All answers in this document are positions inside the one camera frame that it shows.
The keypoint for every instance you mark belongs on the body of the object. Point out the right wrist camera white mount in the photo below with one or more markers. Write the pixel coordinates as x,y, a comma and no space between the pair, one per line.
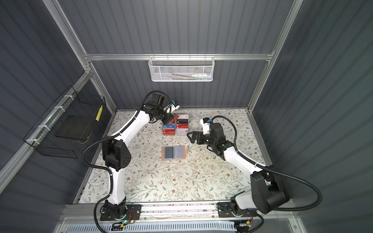
205,122

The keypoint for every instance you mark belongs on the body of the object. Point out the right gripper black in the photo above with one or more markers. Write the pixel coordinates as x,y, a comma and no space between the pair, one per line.
196,133

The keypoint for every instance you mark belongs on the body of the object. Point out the black pad in basket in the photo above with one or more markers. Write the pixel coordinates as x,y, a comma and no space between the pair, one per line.
73,127

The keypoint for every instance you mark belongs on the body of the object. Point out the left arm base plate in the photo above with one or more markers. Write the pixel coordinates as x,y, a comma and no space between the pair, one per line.
123,212

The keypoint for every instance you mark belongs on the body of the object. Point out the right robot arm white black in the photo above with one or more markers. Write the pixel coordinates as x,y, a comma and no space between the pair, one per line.
268,190

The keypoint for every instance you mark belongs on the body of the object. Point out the pens in white basket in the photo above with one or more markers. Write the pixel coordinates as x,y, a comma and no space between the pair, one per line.
193,76

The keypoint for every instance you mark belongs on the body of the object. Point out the blue VIP card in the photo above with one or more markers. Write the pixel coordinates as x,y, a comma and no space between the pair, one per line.
167,126

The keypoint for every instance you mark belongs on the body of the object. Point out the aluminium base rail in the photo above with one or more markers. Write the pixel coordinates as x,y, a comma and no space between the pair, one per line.
158,211

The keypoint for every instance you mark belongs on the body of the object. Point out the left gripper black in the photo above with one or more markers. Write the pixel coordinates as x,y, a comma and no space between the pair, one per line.
169,117

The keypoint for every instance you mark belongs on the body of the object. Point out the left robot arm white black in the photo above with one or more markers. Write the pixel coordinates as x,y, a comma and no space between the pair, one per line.
155,106

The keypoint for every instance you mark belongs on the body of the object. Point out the white vented panel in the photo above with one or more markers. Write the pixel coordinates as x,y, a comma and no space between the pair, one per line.
171,227

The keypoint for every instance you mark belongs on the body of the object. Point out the pink VIP card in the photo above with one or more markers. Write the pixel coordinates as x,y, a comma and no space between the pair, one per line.
183,116

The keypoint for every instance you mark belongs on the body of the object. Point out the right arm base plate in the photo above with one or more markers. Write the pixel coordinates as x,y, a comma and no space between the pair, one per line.
229,209

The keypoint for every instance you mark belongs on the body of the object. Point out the black wire basket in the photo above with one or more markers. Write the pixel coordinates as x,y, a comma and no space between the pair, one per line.
42,137

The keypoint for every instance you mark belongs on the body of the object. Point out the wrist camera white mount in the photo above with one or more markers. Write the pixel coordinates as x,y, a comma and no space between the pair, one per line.
170,108
205,122

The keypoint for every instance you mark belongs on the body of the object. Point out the pink leather card wallet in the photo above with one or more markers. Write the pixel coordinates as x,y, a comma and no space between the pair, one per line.
170,153

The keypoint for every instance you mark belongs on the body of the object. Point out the yellow tag on basket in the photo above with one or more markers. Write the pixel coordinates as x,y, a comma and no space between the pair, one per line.
98,115

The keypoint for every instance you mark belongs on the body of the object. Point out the white VIP diamond card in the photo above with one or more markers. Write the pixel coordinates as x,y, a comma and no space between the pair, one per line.
181,131

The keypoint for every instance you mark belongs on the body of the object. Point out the clear acrylic card display stand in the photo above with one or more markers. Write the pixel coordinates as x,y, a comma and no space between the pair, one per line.
179,126

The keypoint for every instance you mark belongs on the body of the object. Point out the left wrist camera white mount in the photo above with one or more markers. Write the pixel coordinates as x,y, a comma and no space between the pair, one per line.
170,108

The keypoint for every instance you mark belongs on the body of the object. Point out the white wire mesh basket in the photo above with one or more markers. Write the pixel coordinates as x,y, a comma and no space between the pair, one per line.
161,69

